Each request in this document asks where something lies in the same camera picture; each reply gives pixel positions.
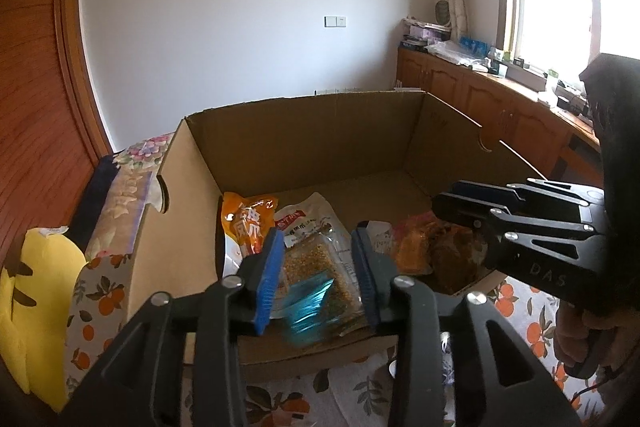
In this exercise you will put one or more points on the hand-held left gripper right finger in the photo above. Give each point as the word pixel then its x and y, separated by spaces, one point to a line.
pixel 365 277

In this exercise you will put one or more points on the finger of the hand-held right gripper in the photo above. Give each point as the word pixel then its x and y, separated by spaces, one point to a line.
pixel 465 214
pixel 490 194

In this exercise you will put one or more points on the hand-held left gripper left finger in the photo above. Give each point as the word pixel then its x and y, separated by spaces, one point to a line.
pixel 265 282

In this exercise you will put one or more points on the white snack packet pink print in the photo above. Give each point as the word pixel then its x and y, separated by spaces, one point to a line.
pixel 382 239

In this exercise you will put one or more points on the brown snack packet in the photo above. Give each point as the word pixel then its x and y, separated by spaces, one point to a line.
pixel 455 262

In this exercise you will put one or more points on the teal foil snack packet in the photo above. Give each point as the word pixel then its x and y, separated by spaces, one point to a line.
pixel 307 309

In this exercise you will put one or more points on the cardboard box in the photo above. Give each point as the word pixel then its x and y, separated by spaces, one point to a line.
pixel 320 147

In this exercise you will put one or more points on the person's right forearm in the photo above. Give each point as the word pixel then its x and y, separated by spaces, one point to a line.
pixel 620 117

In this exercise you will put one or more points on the person's right hand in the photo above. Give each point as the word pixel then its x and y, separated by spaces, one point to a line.
pixel 567 332

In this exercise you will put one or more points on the clear grain snack packet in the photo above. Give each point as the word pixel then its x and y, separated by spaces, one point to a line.
pixel 315 262

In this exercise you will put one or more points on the orange red snack packet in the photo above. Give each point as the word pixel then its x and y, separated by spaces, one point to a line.
pixel 412 252

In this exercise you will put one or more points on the orange yellow snack packet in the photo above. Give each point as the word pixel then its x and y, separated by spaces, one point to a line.
pixel 245 222

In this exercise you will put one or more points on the white red label snack packet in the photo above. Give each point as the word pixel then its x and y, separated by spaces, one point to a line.
pixel 310 219

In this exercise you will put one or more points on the wooden cabinet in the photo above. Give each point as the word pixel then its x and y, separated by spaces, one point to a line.
pixel 450 87

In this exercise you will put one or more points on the orange fruit print sheet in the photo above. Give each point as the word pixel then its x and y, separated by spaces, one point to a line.
pixel 350 392

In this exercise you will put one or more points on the clear plastic bag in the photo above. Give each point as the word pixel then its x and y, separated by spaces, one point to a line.
pixel 450 53

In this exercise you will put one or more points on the blue box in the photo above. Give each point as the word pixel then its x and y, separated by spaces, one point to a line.
pixel 474 45

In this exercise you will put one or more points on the floral blanket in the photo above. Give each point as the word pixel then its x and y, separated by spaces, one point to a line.
pixel 125 202

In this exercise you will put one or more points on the pile of small boxes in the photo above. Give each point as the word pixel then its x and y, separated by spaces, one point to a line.
pixel 420 34

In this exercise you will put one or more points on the grey oval fan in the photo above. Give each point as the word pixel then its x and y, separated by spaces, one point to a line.
pixel 443 13

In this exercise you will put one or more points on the dark blue blanket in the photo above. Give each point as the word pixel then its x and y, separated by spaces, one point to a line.
pixel 92 202

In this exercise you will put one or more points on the yellow plush toy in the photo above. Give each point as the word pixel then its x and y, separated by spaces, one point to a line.
pixel 35 287

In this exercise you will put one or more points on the wooden wardrobe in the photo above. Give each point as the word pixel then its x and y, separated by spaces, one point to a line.
pixel 40 82

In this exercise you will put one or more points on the white wall switch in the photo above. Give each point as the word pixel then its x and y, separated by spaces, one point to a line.
pixel 335 22

